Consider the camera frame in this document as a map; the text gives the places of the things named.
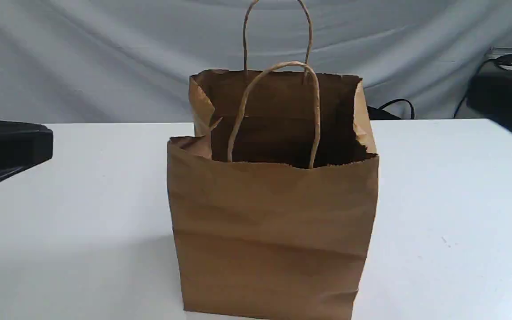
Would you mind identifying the brown paper bag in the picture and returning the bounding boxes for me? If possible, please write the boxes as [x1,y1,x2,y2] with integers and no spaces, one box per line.
[167,0,380,320]

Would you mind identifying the grey backdrop cloth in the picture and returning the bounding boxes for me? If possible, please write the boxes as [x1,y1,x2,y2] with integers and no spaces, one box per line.
[0,0,512,123]

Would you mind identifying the black cables at right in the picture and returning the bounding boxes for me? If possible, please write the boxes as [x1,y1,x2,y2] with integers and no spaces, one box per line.
[454,50,512,120]

